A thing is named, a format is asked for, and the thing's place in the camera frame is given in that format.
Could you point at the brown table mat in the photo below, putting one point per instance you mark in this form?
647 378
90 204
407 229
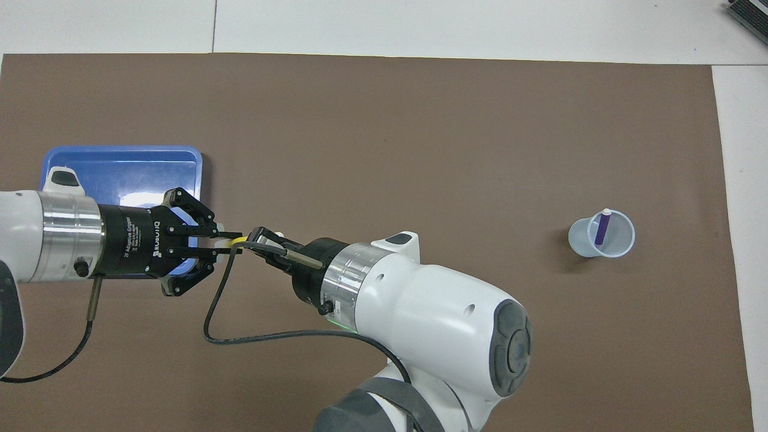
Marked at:
420 150

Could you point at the yellow pen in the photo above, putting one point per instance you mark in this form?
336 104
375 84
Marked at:
237 242

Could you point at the blue plastic tray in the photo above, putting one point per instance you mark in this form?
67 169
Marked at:
132 171

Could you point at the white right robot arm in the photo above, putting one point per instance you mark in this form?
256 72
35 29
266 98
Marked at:
432 324

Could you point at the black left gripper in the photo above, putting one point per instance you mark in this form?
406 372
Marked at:
129 240

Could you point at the purple pen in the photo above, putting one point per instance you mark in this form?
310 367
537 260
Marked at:
602 231

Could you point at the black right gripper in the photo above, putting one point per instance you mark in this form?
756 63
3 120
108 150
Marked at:
312 270

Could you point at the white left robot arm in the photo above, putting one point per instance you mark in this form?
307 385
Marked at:
36 234

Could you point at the translucent plastic cup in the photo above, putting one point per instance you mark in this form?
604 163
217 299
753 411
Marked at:
579 240

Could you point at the dark ribbed device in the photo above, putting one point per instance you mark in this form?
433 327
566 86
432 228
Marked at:
750 15

